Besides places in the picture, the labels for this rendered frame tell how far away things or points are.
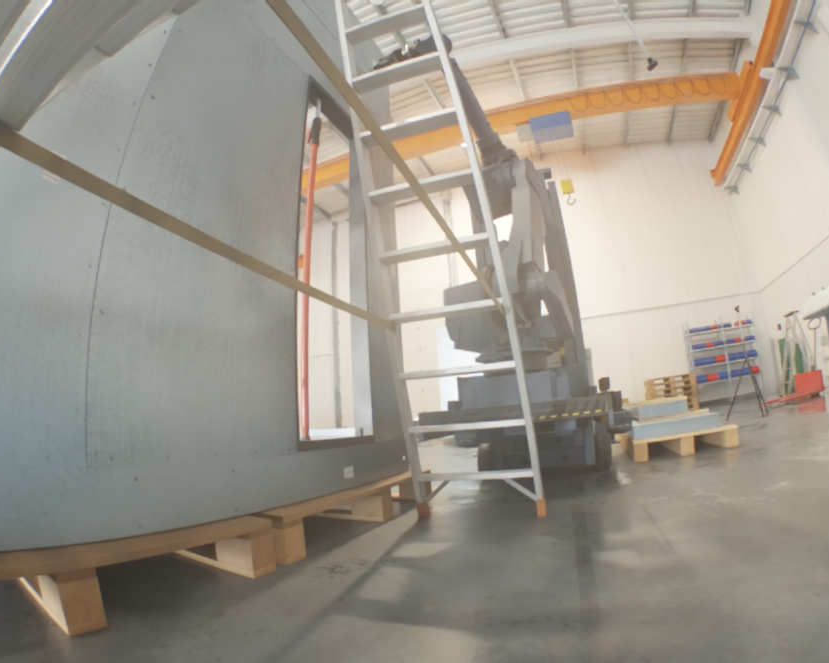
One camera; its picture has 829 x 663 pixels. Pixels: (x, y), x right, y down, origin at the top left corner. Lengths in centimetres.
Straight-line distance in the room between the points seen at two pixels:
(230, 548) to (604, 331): 1105
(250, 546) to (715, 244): 1267
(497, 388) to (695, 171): 1237
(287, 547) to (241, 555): 17
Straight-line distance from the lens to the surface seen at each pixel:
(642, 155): 1384
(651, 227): 1269
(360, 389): 206
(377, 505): 190
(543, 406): 191
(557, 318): 212
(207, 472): 126
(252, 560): 127
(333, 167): 1116
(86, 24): 51
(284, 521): 136
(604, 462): 284
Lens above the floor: 45
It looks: 12 degrees up
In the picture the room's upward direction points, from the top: 4 degrees counter-clockwise
